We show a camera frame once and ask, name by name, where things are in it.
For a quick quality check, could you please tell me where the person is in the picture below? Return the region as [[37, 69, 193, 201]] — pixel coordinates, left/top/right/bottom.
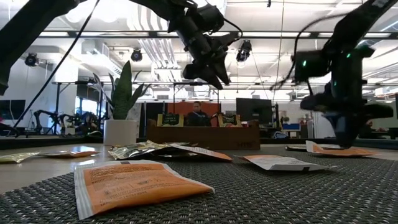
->
[[185, 101, 213, 127]]

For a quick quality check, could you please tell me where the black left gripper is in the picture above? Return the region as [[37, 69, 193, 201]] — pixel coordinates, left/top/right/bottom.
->
[[169, 14, 240, 90]]

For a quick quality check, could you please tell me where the dark flat tea packet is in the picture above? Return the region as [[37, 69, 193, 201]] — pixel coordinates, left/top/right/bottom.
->
[[284, 144, 312, 152]]

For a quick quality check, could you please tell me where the brown wooden tea organizer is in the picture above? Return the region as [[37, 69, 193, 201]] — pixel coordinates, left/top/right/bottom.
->
[[145, 118, 261, 151]]

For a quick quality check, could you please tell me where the grey woven placemat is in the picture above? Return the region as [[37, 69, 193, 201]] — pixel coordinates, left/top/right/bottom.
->
[[0, 148, 398, 224]]

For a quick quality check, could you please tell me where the orange wall panel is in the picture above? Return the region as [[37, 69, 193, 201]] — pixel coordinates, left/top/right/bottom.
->
[[167, 101, 222, 127]]

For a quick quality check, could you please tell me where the black ceiling spotlight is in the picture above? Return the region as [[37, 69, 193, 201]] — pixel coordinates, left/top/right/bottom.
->
[[24, 52, 40, 67], [235, 39, 252, 62], [129, 47, 143, 62]]

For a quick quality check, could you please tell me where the silver foil tea packet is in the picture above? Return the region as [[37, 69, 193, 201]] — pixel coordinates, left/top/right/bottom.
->
[[108, 139, 170, 159]]

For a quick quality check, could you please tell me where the black overhead frame bar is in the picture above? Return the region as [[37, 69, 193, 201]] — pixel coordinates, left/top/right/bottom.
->
[[37, 30, 398, 39]]

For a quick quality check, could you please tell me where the white round column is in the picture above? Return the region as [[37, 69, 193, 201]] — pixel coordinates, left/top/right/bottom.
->
[[312, 83, 343, 139]]

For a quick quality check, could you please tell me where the yellow green tea packet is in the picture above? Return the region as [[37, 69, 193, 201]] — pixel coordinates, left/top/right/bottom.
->
[[0, 151, 40, 163]]

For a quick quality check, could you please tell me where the black table edge rail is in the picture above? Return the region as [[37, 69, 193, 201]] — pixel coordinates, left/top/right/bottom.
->
[[0, 134, 398, 149]]

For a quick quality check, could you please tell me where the flat orange tea packet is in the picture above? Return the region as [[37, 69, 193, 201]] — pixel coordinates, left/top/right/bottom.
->
[[39, 149, 100, 157]]

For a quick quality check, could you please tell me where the green snake plant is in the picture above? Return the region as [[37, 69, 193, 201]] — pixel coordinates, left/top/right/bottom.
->
[[92, 60, 152, 120]]

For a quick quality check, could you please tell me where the lemon lime tea packet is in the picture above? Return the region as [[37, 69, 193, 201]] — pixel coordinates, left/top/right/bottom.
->
[[156, 113, 185, 128]]

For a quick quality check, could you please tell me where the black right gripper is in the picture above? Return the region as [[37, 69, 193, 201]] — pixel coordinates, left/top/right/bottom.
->
[[300, 45, 394, 147]]

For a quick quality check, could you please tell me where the orange white tea packet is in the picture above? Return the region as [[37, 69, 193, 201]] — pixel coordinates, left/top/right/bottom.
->
[[238, 154, 336, 172], [73, 159, 215, 220], [167, 141, 233, 162], [305, 139, 377, 157]]

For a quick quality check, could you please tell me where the black metal stand frame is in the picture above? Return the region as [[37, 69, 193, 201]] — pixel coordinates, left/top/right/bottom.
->
[[51, 80, 109, 135]]

